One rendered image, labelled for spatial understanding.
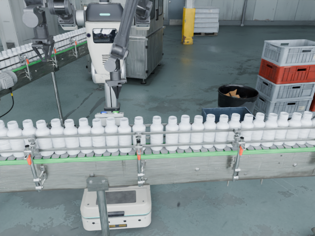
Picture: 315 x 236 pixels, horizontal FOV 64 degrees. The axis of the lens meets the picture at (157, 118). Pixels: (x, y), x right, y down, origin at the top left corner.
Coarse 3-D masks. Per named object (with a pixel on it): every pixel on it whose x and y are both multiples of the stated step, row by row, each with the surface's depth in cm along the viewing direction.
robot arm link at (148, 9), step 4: (140, 0) 130; (144, 0) 129; (148, 0) 133; (140, 4) 133; (144, 4) 132; (148, 4) 134; (152, 4) 139; (148, 8) 135; (148, 12) 137; (148, 16) 142
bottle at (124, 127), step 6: (120, 120) 110; (126, 120) 110; (120, 126) 112; (126, 126) 111; (120, 132) 111; (126, 132) 111; (120, 138) 113; (126, 138) 113; (120, 144) 115; (126, 144) 114; (120, 150) 116; (126, 150) 116
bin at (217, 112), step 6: (204, 108) 173; (210, 108) 173; (216, 108) 174; (222, 108) 174; (228, 108) 174; (234, 108) 175; (240, 108) 175; (246, 108) 174; (204, 114) 166; (216, 114) 176; (228, 114) 177; (240, 114) 178; (252, 114) 165; (204, 120) 168; (216, 120) 178; (240, 120) 180
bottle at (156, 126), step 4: (156, 116) 114; (156, 120) 112; (160, 120) 113; (152, 124) 114; (156, 124) 113; (160, 124) 114; (152, 128) 113; (156, 128) 113; (160, 128) 113; (152, 136) 115; (156, 136) 114; (160, 136) 115; (152, 140) 116; (156, 140) 115; (160, 140) 116; (152, 144) 117; (152, 148) 118; (156, 148) 117; (160, 148) 118
